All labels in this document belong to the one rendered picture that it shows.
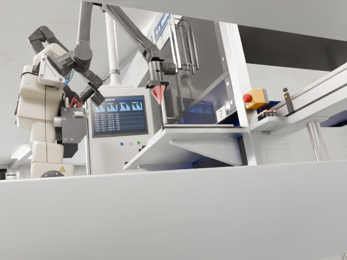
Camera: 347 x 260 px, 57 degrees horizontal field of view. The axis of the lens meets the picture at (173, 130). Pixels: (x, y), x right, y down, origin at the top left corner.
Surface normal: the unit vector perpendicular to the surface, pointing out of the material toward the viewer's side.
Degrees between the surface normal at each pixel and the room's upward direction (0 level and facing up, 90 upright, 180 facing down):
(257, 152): 90
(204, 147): 90
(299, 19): 180
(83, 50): 87
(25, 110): 90
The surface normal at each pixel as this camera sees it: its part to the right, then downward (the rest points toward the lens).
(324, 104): -0.91, 0.00
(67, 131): 0.40, -0.32
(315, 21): 0.13, 0.95
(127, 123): 0.19, -0.32
